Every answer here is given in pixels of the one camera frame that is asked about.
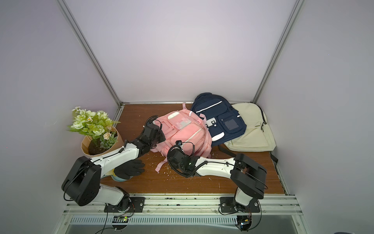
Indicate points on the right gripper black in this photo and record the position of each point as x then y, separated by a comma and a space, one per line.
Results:
175, 155

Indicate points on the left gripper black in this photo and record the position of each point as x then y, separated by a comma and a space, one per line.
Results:
161, 134

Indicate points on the pink backpack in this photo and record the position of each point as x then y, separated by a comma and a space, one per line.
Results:
186, 126

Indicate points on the navy blue backpack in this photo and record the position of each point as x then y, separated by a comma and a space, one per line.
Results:
222, 120

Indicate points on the cream canvas backpack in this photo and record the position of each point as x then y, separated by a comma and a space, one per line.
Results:
258, 136

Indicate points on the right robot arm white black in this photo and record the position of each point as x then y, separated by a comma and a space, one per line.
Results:
247, 174

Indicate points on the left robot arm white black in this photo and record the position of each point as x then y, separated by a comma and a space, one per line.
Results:
83, 182

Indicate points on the black glove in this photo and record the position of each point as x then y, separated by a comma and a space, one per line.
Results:
129, 169

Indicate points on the artificial green flower bouquet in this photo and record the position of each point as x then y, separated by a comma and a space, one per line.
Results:
97, 126

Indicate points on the brown paper flower pot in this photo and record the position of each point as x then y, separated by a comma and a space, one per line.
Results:
87, 146

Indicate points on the teal bowl with handle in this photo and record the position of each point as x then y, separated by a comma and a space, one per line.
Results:
116, 178

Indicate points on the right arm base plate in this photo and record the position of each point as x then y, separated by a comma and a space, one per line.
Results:
229, 205

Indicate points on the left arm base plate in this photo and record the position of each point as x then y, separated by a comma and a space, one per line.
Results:
131, 204

